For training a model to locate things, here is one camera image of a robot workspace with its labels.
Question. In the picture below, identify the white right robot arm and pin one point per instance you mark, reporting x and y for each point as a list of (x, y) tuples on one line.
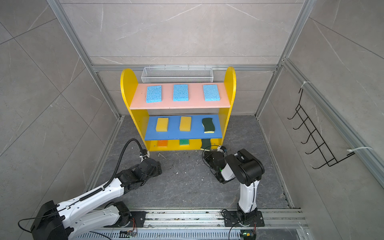
[(247, 170)]

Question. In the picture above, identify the bright green sponge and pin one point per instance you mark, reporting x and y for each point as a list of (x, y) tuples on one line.
[(184, 142)]

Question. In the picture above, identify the orange sponge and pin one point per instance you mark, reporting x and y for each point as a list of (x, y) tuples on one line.
[(162, 143)]

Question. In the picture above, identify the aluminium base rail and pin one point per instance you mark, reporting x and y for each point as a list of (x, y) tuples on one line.
[(271, 224)]

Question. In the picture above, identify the dark green wavy sponge front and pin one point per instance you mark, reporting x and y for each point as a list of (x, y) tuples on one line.
[(209, 127)]

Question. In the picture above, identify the light blue cellulose sponge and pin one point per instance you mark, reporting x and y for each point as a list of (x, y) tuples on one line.
[(211, 93)]

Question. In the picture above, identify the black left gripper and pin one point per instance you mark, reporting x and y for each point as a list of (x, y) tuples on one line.
[(158, 170)]

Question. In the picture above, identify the yellow rectangular sponge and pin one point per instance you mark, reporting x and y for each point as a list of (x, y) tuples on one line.
[(185, 124)]

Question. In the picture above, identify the blue lower shelf board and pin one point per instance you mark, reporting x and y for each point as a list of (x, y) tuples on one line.
[(174, 133)]

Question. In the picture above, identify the yellow shelf unit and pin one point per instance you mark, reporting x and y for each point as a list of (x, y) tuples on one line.
[(129, 84)]

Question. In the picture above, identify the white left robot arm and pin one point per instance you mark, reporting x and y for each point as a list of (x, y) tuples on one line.
[(69, 219)]

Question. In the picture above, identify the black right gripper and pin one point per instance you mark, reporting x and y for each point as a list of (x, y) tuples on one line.
[(208, 158)]

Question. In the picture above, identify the black wire hook rack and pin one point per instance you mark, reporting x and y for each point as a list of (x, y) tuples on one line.
[(314, 135)]

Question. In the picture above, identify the dark green wavy sponge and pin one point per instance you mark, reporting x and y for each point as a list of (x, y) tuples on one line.
[(209, 127), (206, 144)]

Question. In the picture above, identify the white wire mesh basket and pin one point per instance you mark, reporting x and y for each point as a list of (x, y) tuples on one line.
[(162, 75)]

